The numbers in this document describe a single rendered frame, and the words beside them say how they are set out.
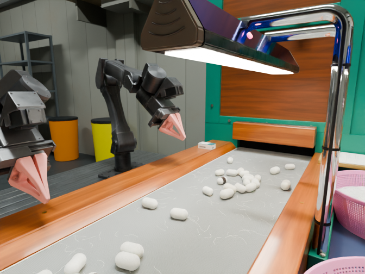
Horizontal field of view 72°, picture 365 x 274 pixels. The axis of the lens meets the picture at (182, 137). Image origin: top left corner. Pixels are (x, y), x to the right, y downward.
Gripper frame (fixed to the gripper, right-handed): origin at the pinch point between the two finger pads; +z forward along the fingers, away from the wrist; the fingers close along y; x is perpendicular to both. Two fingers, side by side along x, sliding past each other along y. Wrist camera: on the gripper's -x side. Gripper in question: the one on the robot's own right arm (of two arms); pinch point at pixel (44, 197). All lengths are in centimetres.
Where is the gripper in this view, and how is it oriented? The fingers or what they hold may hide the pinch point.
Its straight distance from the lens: 48.4
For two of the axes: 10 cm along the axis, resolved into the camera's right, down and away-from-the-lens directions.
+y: 5.4, -1.5, 8.3
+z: 6.3, 7.3, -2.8
